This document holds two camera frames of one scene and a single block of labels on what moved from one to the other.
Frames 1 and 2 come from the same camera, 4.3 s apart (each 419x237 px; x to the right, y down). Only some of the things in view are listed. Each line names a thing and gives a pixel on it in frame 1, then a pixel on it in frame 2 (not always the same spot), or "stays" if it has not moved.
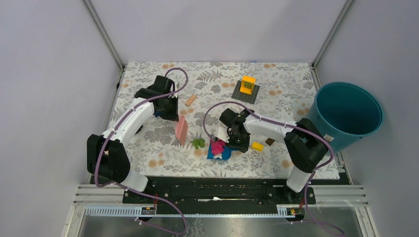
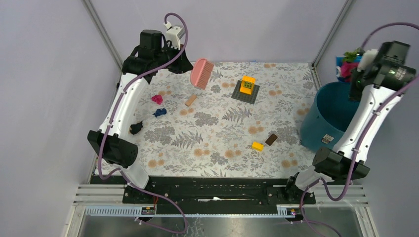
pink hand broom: x=181 y=130 -> x=200 y=73
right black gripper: x=243 y=147 -> x=353 y=94
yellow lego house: x=247 y=84 stays
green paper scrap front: x=198 y=142 -> x=350 y=57
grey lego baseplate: x=238 y=95 stays
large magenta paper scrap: x=217 y=147 -> x=346 y=70
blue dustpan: x=225 y=155 -> x=341 y=60
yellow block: x=257 y=146 stays
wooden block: x=190 y=99 stays
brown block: x=270 y=141 stays
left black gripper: x=173 y=115 -> x=182 y=64
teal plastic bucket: x=345 y=112 stays
